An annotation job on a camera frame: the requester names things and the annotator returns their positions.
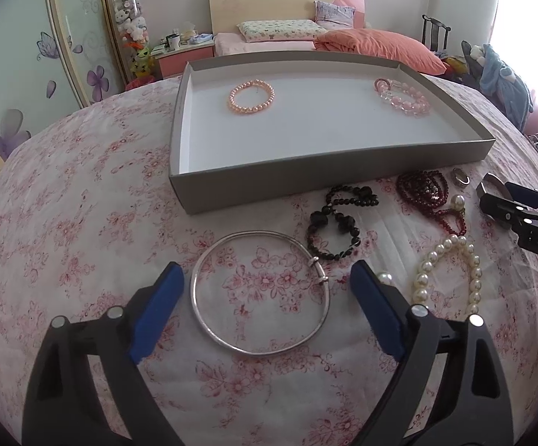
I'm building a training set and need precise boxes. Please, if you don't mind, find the beige and pink headboard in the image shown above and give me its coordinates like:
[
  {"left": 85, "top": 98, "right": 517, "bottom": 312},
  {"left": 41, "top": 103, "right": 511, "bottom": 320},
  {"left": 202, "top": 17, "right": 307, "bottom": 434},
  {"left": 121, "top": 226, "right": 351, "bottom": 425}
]
[{"left": 207, "top": 0, "right": 367, "bottom": 38}]

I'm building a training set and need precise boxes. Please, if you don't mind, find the clear pink crystal bracelet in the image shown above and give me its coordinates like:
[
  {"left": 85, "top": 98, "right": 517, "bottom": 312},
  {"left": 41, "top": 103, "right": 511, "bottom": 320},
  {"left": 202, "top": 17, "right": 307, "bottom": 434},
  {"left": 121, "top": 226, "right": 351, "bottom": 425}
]
[{"left": 380, "top": 81, "right": 432, "bottom": 118}]

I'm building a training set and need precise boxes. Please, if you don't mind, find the flower print sliding wardrobe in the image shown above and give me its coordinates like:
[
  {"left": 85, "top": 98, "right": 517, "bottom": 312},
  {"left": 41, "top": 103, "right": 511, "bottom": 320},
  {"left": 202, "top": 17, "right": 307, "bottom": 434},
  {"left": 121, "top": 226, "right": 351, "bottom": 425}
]
[{"left": 0, "top": 0, "right": 128, "bottom": 182}]

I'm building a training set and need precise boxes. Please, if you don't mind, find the grey office chair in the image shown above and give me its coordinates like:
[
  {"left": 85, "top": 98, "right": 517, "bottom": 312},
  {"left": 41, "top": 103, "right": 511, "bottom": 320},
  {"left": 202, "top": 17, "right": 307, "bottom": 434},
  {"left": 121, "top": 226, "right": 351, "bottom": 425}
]
[{"left": 459, "top": 41, "right": 483, "bottom": 84}]

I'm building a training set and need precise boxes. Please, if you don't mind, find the black bead bracelet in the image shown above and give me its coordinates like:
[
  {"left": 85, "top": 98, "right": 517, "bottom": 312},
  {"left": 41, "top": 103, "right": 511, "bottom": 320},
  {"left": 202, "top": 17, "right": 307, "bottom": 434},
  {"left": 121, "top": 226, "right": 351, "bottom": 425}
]
[{"left": 307, "top": 185, "right": 380, "bottom": 261}]

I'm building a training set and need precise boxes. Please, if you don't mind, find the pink pearl bracelet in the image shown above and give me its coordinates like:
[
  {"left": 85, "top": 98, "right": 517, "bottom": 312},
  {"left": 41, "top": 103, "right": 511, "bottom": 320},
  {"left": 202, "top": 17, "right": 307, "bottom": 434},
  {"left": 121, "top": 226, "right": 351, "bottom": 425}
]
[{"left": 227, "top": 80, "right": 275, "bottom": 114}]

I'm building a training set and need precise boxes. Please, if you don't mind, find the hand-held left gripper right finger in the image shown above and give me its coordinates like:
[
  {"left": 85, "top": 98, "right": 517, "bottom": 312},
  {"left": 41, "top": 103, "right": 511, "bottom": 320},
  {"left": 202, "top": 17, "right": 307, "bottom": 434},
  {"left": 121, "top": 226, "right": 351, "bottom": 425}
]
[{"left": 350, "top": 260, "right": 516, "bottom": 446}]

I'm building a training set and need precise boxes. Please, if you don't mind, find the bed with pink sheet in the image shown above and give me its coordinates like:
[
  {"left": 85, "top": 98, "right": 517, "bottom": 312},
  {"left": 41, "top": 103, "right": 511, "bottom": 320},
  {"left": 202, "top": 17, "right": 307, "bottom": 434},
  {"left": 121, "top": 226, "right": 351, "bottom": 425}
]
[{"left": 213, "top": 32, "right": 448, "bottom": 77}]

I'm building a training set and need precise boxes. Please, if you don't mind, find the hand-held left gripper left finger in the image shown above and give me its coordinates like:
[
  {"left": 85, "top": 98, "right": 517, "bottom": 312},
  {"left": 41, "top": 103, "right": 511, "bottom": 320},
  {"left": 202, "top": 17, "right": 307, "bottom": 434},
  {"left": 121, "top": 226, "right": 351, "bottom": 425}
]
[{"left": 22, "top": 261, "right": 186, "bottom": 446}]

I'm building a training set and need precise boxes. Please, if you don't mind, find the blue plush robe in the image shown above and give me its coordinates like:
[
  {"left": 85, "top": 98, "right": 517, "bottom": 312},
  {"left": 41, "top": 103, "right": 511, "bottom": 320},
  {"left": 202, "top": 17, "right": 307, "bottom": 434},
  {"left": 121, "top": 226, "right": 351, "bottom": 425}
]
[{"left": 479, "top": 44, "right": 535, "bottom": 127}]

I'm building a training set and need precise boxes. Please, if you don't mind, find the folded salmon pink quilt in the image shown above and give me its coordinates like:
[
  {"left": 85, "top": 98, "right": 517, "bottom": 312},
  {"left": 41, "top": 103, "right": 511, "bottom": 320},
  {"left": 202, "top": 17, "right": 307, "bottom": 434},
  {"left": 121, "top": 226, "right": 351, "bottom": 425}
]
[{"left": 314, "top": 28, "right": 447, "bottom": 76}]

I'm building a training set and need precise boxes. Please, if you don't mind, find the white pearl bracelet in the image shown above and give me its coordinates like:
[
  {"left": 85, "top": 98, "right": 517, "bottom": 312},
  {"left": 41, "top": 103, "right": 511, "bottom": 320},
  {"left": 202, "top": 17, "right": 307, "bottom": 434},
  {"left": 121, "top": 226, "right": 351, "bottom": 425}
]
[{"left": 413, "top": 235, "right": 482, "bottom": 321}]

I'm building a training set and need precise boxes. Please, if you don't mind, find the dark wooden chair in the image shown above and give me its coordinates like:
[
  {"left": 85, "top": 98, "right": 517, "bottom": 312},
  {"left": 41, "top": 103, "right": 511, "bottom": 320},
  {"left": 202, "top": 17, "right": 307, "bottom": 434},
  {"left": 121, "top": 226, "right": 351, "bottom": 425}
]
[{"left": 421, "top": 15, "right": 451, "bottom": 52}]

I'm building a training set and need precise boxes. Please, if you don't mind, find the silver bangle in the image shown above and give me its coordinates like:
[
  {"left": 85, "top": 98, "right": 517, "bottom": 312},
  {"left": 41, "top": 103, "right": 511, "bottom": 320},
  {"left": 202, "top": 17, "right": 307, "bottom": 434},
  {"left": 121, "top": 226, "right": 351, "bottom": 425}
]
[{"left": 191, "top": 231, "right": 331, "bottom": 358}]

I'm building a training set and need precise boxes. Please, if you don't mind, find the dark red bead necklace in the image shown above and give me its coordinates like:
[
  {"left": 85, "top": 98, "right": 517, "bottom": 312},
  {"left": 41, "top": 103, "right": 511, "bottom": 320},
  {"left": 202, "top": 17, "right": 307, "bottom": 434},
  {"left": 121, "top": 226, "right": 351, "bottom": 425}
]
[{"left": 396, "top": 170, "right": 467, "bottom": 237}]

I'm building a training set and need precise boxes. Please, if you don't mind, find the purple print pillow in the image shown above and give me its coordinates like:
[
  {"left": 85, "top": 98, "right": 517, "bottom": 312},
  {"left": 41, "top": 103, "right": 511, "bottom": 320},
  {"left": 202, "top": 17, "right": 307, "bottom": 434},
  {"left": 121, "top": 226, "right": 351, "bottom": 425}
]
[{"left": 314, "top": 1, "right": 357, "bottom": 31}]

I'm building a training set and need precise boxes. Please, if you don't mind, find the pink floral tablecloth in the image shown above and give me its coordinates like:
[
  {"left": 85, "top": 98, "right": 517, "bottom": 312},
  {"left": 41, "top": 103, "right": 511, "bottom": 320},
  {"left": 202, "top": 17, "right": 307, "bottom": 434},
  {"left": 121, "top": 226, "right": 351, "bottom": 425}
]
[{"left": 0, "top": 72, "right": 538, "bottom": 446}]

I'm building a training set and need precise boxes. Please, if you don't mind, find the grey cardboard tray box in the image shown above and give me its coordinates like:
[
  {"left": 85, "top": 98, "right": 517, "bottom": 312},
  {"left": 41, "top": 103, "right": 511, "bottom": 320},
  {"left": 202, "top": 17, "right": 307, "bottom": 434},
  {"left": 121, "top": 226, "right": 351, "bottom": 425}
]
[{"left": 169, "top": 51, "right": 497, "bottom": 216}]

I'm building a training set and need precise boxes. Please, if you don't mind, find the floral print pillow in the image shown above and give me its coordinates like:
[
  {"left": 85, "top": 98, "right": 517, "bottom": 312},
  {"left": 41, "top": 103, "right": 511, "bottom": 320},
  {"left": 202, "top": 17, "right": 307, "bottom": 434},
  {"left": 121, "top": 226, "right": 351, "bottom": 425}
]
[{"left": 237, "top": 19, "right": 328, "bottom": 43}]

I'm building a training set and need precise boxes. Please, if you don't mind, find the clear plush toy display tube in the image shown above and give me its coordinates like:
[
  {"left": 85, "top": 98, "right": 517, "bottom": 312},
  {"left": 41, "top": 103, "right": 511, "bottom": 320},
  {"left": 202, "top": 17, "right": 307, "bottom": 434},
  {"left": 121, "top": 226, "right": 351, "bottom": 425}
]
[{"left": 109, "top": 0, "right": 154, "bottom": 82}]

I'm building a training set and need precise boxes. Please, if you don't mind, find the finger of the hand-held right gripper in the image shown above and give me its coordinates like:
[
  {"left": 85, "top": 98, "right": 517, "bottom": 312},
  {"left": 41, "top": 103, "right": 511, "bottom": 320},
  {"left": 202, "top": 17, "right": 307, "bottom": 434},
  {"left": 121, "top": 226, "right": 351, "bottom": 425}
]
[
  {"left": 476, "top": 185, "right": 537, "bottom": 233},
  {"left": 483, "top": 173, "right": 538, "bottom": 218}
]

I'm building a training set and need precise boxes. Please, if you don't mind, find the pink and beige nightstand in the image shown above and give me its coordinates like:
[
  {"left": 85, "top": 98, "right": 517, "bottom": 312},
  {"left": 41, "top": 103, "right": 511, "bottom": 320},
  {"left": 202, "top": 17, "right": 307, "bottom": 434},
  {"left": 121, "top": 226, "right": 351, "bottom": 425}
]
[{"left": 152, "top": 37, "right": 216, "bottom": 80}]

